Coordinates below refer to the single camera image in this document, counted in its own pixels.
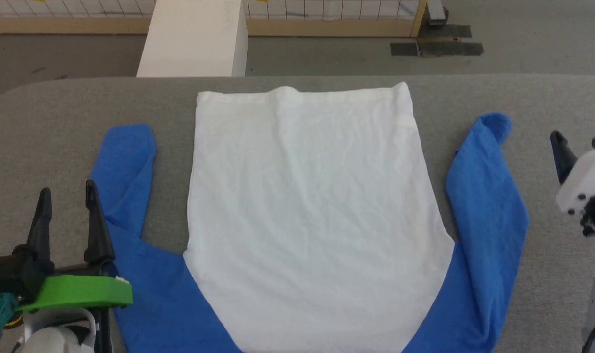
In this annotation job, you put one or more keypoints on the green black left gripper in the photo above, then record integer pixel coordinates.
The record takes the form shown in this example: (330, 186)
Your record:
(77, 291)

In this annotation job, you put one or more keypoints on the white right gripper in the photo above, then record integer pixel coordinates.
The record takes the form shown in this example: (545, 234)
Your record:
(589, 176)

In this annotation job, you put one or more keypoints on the white shirt with blue sleeves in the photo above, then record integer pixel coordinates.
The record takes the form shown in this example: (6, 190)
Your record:
(307, 206)

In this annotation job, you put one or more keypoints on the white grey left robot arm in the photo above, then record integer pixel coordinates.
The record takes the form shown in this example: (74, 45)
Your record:
(57, 333)

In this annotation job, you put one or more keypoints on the grey fabric table cover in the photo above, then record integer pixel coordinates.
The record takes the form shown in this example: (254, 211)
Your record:
(47, 142)

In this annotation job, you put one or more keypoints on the wooden fence with grid net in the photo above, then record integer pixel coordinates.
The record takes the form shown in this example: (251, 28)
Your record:
(82, 19)

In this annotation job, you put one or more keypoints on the white rectangular box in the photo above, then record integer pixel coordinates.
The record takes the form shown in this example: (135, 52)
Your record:
(194, 39)

